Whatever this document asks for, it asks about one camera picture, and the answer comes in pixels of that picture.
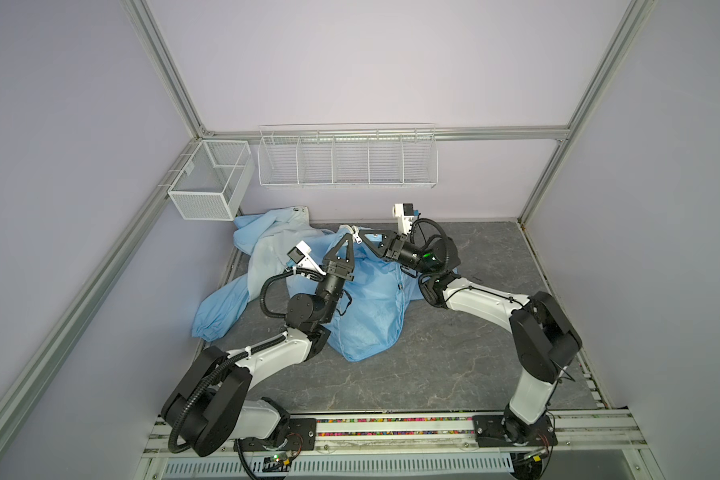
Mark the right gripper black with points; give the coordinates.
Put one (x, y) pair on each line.
(398, 250)

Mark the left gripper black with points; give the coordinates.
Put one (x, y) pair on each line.
(340, 273)

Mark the light blue zip jacket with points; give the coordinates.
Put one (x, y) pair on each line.
(349, 288)

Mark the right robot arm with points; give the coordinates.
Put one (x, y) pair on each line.
(452, 360)

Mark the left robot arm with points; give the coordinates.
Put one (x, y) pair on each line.
(211, 405)

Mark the small white mesh basket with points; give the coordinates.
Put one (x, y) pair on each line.
(212, 182)

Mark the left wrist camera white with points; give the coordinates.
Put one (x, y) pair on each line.
(299, 257)

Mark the long white wire basket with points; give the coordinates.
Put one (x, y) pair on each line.
(346, 155)

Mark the white vented cable duct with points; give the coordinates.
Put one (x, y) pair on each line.
(319, 466)

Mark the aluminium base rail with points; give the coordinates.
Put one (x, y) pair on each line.
(446, 432)

